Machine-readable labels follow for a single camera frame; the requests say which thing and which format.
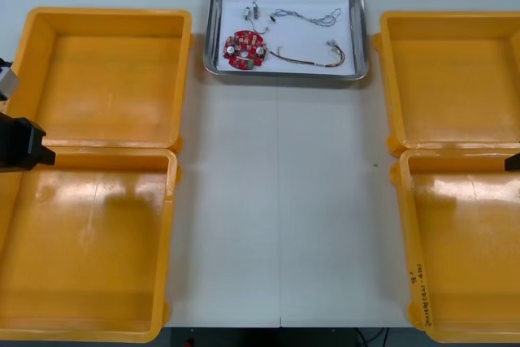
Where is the red-yellow wire harness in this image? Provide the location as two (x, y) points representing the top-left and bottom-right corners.
(269, 39), (347, 69)

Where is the steel tray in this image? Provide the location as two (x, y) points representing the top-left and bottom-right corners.
(202, 0), (370, 80)

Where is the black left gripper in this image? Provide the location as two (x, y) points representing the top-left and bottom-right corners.
(0, 113), (57, 173)

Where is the round red circuit board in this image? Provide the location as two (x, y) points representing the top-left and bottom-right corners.
(221, 29), (270, 70)

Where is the yellow-orange bin with handwriting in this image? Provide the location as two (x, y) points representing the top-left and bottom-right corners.
(389, 147), (520, 344)

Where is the yellow-orange plastic bin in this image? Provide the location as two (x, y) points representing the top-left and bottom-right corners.
(0, 146), (183, 344)
(372, 10), (520, 157)
(0, 6), (195, 152)

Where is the blue-white twisted wire harness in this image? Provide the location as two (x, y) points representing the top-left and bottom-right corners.
(267, 7), (343, 27)

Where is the white paper sheet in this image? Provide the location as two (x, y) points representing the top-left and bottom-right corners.
(217, 0), (358, 74)

